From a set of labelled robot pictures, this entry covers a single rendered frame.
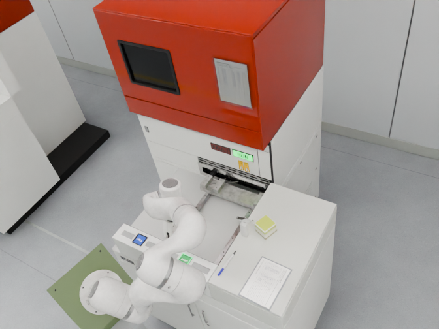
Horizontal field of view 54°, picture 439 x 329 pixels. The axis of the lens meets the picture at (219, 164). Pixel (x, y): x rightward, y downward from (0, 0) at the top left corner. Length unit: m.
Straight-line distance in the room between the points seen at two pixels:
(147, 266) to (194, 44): 0.94
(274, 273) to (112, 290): 0.69
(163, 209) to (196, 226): 0.27
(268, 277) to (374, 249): 1.40
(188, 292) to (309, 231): 0.86
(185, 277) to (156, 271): 0.09
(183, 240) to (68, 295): 0.84
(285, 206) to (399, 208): 1.45
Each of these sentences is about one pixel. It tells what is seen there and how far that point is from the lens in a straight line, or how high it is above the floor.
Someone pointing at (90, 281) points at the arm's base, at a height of 1.02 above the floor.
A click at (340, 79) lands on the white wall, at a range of 3.57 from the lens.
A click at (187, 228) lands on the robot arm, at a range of 1.33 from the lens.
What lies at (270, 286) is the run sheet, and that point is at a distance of 1.88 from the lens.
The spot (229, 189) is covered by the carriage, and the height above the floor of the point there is 0.88.
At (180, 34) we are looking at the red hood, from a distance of 1.84.
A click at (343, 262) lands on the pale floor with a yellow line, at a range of 3.09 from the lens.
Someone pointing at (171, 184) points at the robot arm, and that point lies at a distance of 1.67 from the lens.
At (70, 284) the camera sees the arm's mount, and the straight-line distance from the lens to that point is 2.03.
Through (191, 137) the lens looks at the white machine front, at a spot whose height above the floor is 1.12.
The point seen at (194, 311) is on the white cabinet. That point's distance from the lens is 2.36.
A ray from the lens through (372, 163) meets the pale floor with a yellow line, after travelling 3.69.
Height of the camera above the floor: 2.63
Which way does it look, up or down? 45 degrees down
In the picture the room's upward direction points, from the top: 11 degrees counter-clockwise
